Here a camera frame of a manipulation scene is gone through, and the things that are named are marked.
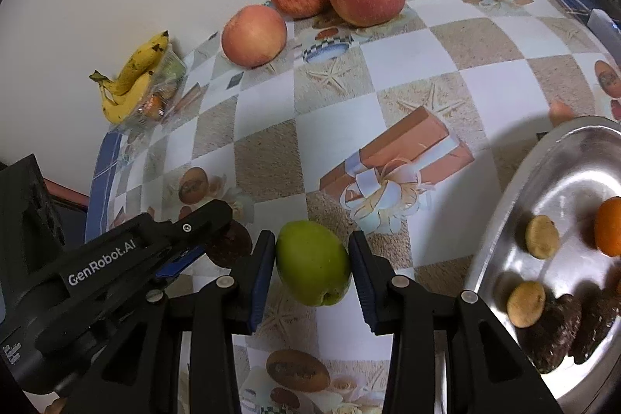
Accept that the green pear-shaped fruit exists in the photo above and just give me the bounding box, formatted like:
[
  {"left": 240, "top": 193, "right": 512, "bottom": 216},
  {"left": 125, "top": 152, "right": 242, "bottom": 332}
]
[{"left": 276, "top": 220, "right": 350, "bottom": 307}]

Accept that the dark wrinkled date fruit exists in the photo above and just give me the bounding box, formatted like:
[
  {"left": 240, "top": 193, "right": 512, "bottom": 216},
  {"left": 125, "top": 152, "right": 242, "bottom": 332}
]
[{"left": 569, "top": 290, "right": 620, "bottom": 365}]

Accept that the orange tangerine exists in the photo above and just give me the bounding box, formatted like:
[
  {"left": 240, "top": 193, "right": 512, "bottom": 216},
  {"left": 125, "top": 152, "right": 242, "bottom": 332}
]
[{"left": 594, "top": 196, "right": 621, "bottom": 257}]

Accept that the round dark wrinkled fruit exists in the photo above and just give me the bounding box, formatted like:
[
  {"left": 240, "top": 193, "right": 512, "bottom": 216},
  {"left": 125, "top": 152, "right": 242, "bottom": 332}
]
[{"left": 205, "top": 221, "right": 253, "bottom": 269}]

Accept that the small brown round fruit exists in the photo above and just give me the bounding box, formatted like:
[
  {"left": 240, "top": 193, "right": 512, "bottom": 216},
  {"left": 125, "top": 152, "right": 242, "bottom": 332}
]
[{"left": 506, "top": 282, "right": 545, "bottom": 329}]

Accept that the large dark wrinkled fruit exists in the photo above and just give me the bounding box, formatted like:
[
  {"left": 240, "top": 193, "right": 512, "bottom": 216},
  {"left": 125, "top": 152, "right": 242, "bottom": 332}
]
[{"left": 520, "top": 294, "right": 581, "bottom": 374}]

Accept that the small tan round fruit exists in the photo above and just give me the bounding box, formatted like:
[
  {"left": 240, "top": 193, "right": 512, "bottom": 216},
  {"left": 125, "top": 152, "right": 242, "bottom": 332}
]
[{"left": 525, "top": 215, "right": 561, "bottom": 260}]

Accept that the lower yellow banana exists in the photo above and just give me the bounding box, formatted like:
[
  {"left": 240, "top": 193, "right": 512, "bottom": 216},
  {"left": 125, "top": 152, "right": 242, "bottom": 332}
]
[{"left": 99, "top": 70, "right": 155, "bottom": 125}]

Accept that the yellow banana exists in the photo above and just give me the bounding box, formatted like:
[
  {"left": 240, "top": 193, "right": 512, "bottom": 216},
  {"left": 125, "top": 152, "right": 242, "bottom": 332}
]
[
  {"left": 90, "top": 30, "right": 170, "bottom": 95},
  {"left": 99, "top": 70, "right": 155, "bottom": 125}
]

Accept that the clear plastic fruit container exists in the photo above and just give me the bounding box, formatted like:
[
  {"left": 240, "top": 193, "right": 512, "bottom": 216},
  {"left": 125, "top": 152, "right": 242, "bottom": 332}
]
[{"left": 116, "top": 44, "right": 186, "bottom": 132}]

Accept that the upper yellow banana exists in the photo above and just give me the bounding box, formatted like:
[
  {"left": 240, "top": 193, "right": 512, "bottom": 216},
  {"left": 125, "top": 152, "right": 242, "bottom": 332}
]
[{"left": 90, "top": 30, "right": 170, "bottom": 95}]

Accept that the silver metal plate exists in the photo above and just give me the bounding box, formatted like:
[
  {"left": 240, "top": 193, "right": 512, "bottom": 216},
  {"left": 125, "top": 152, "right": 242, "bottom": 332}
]
[{"left": 462, "top": 114, "right": 621, "bottom": 414}]

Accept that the checkered patterned tablecloth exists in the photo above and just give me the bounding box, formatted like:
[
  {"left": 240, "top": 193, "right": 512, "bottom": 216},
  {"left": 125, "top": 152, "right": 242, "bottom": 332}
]
[{"left": 84, "top": 0, "right": 621, "bottom": 414}]

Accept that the left pale red apple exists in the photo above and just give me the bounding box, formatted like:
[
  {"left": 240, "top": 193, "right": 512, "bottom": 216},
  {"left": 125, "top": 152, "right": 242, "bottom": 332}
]
[{"left": 221, "top": 5, "right": 287, "bottom": 68}]

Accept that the white rectangular device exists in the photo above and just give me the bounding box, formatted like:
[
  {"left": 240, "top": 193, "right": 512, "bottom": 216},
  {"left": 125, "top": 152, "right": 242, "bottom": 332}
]
[{"left": 587, "top": 9, "right": 621, "bottom": 52}]

